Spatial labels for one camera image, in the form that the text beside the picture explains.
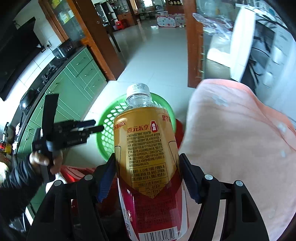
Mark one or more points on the person's left hand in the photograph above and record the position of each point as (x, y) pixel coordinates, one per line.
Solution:
(39, 158)

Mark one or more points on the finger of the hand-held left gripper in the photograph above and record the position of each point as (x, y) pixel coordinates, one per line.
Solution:
(92, 130)
(85, 124)

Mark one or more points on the red gold drink bottle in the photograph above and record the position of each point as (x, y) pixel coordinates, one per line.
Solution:
(145, 150)

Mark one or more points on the white microwave oven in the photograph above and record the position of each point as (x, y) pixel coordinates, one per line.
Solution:
(240, 41)

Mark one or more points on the green base cabinets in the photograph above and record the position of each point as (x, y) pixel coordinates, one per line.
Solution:
(76, 78)

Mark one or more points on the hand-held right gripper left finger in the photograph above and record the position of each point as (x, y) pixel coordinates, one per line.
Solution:
(106, 180)

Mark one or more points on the black range hood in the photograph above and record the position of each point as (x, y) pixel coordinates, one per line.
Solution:
(16, 58)

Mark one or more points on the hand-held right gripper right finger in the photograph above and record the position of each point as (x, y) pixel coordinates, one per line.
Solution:
(190, 183)

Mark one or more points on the wooden glass door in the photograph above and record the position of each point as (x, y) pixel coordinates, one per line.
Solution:
(99, 46)

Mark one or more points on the small red stool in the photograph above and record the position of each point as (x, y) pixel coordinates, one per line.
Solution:
(120, 25)

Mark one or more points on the person's left forearm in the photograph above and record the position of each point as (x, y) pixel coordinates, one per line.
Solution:
(18, 185)

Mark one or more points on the wooden door frame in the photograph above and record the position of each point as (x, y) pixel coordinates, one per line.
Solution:
(192, 46)

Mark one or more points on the green plastic mesh basket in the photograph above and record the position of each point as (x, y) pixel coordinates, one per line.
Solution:
(106, 134)

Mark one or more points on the red plastic stool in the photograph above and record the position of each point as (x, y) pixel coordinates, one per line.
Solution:
(74, 172)

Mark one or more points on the pink printed blanket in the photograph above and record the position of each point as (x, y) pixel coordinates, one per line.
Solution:
(231, 150)

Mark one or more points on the black countertop appliance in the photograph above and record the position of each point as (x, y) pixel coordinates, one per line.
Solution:
(63, 49)

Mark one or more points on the clear plastic bag of rice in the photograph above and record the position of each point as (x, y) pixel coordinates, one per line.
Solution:
(219, 46)

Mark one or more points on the black pan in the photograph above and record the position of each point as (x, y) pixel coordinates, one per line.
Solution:
(29, 100)

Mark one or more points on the black gas stove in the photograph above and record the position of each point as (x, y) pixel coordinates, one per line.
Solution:
(49, 74)

